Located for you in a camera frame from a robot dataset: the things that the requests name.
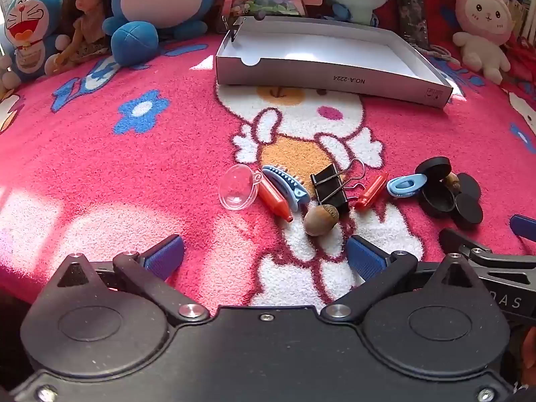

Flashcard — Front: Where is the light blue plastic clip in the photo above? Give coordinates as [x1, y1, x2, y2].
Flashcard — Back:
[386, 174, 428, 198]

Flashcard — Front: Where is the pink bunny plush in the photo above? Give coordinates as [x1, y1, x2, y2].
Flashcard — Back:
[451, 0, 514, 85]

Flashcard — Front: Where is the black round hollow cap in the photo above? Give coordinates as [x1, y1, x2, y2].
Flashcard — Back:
[419, 180, 455, 218]

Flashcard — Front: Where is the small black binder clip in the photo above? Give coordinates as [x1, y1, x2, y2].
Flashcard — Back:
[228, 17, 248, 45]

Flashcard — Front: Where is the clear plastic half ball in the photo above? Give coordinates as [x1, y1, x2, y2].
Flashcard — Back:
[218, 164, 264, 211]

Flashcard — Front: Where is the black round disc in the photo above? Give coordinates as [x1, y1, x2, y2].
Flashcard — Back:
[451, 194, 484, 230]
[456, 173, 482, 202]

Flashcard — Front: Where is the large black binder clip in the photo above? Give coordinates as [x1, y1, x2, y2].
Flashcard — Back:
[310, 158, 366, 218]

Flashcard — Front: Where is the white cardboard box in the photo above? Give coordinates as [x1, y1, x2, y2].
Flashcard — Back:
[215, 16, 454, 110]

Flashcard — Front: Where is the brown-haired doll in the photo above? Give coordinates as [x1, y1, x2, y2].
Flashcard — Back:
[52, 0, 114, 72]

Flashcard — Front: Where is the pink printed blanket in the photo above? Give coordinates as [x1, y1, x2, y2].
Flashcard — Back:
[0, 29, 536, 315]

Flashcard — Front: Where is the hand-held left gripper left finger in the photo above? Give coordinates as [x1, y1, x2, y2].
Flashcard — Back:
[45, 234, 211, 326]

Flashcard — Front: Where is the orange-red crayon-shaped cap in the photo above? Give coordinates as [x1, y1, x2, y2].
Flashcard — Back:
[252, 174, 295, 222]

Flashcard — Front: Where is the red plastic clip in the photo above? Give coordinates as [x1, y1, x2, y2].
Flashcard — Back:
[354, 173, 389, 211]

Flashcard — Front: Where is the blue cat robot plush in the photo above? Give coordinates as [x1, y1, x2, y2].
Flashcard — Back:
[0, 0, 70, 88]

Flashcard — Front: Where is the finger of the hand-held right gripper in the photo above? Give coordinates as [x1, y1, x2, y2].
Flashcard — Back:
[510, 214, 536, 240]
[439, 228, 536, 275]

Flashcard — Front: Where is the round blue mouse plush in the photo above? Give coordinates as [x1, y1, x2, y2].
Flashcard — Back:
[100, 0, 229, 68]

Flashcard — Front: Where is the black round lid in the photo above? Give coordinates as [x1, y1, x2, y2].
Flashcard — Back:
[414, 156, 452, 182]

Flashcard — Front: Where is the coiled white cable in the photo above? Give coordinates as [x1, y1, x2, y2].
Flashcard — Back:
[421, 44, 461, 68]

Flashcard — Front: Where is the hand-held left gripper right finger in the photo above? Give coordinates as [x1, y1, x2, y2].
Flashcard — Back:
[320, 234, 490, 324]

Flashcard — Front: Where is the black smartphone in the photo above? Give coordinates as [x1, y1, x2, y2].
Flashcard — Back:
[394, 0, 432, 51]

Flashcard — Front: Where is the blue shark hair clip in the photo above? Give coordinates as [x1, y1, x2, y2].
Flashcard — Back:
[262, 165, 311, 212]

